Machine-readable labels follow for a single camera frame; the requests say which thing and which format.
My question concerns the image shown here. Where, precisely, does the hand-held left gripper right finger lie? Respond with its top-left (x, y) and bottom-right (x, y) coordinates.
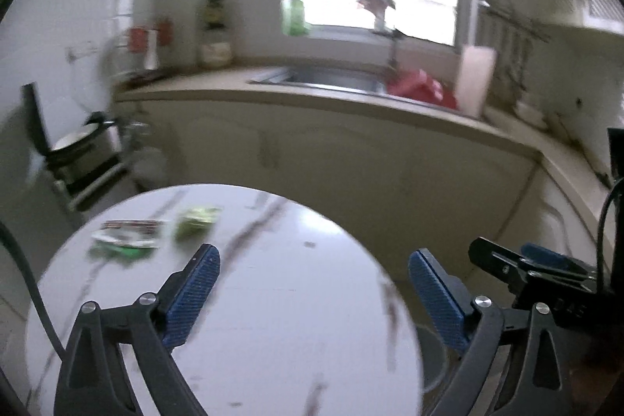
top-left (408, 248), bottom-right (569, 416)

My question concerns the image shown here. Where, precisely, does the light green wrapper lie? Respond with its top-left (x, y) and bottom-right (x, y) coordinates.
top-left (174, 205), bottom-right (222, 244)

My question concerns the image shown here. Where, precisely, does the wire utensil rack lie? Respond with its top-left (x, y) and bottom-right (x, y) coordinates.
top-left (110, 20), bottom-right (175, 71)

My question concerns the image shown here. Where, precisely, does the stack of white bowls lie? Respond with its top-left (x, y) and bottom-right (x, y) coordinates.
top-left (516, 99), bottom-right (549, 129)

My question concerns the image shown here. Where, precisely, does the green white snack packet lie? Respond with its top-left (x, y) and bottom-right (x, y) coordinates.
top-left (90, 218), bottom-right (164, 261)

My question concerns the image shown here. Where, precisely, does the steel kitchen sink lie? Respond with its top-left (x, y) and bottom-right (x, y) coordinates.
top-left (250, 65), bottom-right (393, 96)

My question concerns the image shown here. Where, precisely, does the red basin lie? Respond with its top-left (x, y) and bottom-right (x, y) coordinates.
top-left (388, 69), bottom-right (460, 111)

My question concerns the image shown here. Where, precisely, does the green bottle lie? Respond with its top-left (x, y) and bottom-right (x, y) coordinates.
top-left (282, 0), bottom-right (309, 35)

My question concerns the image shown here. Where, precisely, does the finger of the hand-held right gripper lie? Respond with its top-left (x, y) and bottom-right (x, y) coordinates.
top-left (468, 237), bottom-right (530, 296)
top-left (519, 243), bottom-right (596, 279)

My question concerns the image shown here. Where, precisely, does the translucent plastic bag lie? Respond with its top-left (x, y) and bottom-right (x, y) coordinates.
top-left (129, 148), bottom-right (167, 188)

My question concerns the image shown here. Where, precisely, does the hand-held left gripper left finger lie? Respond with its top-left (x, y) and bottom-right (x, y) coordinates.
top-left (53, 243), bottom-right (221, 416)

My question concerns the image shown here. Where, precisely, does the sink faucet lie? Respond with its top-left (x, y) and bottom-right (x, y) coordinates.
top-left (357, 0), bottom-right (406, 71)

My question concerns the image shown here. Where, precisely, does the black cable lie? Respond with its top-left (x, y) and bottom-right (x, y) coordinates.
top-left (0, 220), bottom-right (68, 365)
top-left (596, 179), bottom-right (624, 295)

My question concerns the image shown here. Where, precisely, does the wall utensil rail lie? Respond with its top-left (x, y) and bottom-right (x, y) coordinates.
top-left (480, 0), bottom-right (554, 105)

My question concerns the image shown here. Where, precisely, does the white storage rack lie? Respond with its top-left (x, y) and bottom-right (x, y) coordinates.
top-left (49, 119), bottom-right (152, 212)

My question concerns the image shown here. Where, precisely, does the cutting board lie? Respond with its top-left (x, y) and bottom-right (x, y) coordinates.
top-left (455, 44), bottom-right (499, 117)

